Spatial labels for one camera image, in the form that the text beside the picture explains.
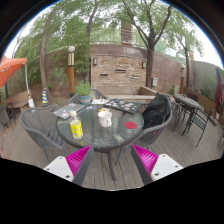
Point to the black metal patio chair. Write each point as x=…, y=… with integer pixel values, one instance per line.
x=198, y=121

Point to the wooden bench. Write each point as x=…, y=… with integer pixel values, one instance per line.
x=18, y=98

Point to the flat round red coaster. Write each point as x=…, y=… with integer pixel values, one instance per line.
x=131, y=125

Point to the black laptop with stickers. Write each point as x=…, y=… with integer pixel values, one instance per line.
x=122, y=106

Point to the clear bottle with yellow label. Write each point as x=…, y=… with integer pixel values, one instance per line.
x=76, y=128

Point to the black wall lantern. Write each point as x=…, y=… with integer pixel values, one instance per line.
x=95, y=61
x=144, y=65

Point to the folded dark red umbrella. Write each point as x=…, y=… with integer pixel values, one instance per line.
x=219, y=88

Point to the grey wall utility box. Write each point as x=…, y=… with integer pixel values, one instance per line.
x=154, y=82

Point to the blue yellow striped cone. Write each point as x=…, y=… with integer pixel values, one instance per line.
x=45, y=96

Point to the round dark patio table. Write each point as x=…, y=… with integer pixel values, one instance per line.
x=186, y=100

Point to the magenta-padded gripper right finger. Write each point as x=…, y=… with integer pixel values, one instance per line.
x=146, y=160

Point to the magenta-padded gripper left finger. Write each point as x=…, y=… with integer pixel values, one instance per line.
x=78, y=160

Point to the white ceramic mug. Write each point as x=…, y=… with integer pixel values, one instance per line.
x=105, y=120

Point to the grey laptop with stickers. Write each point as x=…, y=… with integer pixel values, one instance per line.
x=68, y=110

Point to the black backpack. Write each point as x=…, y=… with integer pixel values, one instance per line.
x=156, y=111

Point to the white paper sheet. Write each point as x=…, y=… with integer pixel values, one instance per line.
x=100, y=101

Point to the brown lamp post, globe light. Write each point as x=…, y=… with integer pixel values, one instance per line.
x=71, y=76

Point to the dark forked-trunk tree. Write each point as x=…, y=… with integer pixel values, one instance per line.
x=150, y=66

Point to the thin-trunk tree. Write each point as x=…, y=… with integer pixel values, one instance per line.
x=187, y=70

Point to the leaning brown-trunk tree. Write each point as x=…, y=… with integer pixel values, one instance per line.
x=42, y=66

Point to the orange patio umbrella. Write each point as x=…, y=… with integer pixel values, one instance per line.
x=10, y=68

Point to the green plant in blue pot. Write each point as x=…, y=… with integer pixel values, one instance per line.
x=84, y=91

